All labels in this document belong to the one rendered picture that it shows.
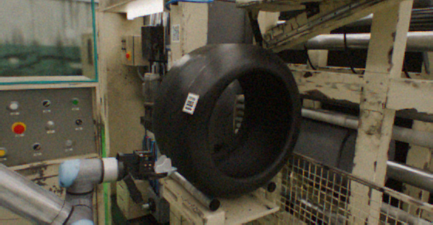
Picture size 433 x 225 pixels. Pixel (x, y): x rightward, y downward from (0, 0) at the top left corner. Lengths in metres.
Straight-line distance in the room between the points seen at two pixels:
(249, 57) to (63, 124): 0.97
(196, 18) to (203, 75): 0.46
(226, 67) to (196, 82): 0.11
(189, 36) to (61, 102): 0.68
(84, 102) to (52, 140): 0.23
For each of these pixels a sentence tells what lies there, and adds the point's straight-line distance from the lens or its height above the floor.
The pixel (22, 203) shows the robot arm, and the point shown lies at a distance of 0.83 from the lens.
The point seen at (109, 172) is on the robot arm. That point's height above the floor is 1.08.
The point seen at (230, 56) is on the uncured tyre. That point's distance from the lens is 0.98.
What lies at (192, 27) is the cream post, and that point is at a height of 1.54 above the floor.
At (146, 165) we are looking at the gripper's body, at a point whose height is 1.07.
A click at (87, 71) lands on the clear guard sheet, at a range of 1.55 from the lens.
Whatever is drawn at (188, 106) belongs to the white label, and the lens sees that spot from 0.92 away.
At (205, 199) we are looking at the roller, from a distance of 1.12.
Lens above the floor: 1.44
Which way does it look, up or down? 11 degrees down
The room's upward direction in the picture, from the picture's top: 2 degrees clockwise
